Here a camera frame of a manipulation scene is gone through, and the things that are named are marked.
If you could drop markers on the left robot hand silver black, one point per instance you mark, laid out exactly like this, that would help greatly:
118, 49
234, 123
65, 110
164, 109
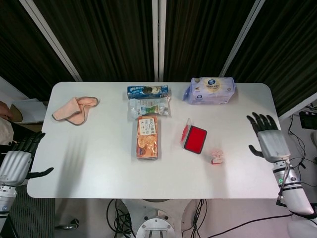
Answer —
15, 166

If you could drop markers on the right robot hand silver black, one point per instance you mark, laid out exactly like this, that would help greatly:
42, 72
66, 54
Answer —
272, 145

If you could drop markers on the small white block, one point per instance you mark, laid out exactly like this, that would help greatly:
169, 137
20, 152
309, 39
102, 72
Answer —
216, 157

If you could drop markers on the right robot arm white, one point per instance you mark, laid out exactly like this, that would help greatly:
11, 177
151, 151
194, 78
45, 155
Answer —
294, 198

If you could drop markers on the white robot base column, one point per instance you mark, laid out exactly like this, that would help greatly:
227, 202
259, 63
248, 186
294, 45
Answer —
157, 223

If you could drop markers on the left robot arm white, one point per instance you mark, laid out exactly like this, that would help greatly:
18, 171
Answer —
6, 200

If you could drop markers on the person in beige clothes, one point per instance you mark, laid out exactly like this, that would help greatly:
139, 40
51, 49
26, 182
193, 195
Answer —
5, 129

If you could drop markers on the black monitor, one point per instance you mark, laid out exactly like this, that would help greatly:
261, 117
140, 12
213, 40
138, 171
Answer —
308, 120

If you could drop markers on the white cardboard box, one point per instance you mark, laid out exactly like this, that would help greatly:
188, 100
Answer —
32, 111

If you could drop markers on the red ink pad case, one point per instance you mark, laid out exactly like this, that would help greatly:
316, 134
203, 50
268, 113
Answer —
195, 140

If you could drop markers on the chrome caster wheel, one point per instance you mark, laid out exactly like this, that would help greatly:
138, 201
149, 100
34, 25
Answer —
70, 223

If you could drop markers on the pink cloth grey trim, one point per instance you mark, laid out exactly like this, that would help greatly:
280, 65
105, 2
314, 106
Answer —
74, 111

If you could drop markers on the purple tissue pack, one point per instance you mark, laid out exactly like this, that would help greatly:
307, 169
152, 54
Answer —
210, 90

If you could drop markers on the black pleated curtain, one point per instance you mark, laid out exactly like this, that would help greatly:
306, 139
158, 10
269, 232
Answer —
22, 42
203, 37
104, 37
284, 49

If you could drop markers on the orange cracker box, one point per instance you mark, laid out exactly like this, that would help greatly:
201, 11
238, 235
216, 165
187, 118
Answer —
148, 138

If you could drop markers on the clear snack bag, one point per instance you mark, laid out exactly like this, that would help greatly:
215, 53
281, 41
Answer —
148, 109

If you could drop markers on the blue cookie box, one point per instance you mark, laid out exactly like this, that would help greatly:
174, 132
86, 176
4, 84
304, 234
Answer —
148, 92

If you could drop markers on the white partition post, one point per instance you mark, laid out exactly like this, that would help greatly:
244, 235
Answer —
52, 42
241, 39
297, 106
158, 39

